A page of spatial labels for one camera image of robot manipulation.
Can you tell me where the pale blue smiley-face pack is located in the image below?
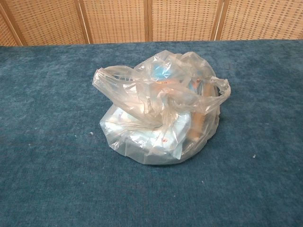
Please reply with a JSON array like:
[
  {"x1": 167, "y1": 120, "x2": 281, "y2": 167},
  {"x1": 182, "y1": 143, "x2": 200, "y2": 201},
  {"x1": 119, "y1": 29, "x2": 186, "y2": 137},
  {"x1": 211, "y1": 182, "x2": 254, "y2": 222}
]
[{"x1": 99, "y1": 110, "x2": 191, "y2": 165}]

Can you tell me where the blue cookie box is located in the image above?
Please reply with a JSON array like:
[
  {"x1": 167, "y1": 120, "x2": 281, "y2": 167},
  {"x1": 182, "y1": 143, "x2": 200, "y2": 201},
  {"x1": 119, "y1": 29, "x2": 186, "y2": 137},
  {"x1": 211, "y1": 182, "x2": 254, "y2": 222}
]
[{"x1": 149, "y1": 62, "x2": 172, "y2": 80}]

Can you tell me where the clear plastic shopping bag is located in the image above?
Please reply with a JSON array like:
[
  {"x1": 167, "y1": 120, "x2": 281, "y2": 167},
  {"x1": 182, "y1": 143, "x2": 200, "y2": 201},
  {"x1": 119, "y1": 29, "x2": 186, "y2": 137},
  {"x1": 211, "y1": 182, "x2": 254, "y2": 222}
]
[{"x1": 93, "y1": 51, "x2": 232, "y2": 166}]

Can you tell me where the rattan folding screen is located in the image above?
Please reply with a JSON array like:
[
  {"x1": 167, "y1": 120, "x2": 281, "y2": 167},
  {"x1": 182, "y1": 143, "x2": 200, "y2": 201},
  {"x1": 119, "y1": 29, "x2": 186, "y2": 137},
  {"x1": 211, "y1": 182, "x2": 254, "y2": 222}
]
[{"x1": 0, "y1": 0, "x2": 303, "y2": 47}]

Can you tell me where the blue carpet table cloth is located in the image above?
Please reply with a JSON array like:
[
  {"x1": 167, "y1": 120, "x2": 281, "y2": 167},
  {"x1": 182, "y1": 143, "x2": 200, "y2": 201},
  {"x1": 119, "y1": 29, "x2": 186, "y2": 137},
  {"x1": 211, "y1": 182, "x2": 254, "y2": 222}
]
[{"x1": 0, "y1": 39, "x2": 303, "y2": 227}]

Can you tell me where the brown biscuit packet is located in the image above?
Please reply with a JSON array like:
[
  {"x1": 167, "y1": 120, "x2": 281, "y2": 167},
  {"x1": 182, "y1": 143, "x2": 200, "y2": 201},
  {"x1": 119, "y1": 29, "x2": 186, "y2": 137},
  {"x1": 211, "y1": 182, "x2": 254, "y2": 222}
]
[{"x1": 188, "y1": 79, "x2": 215, "y2": 144}]

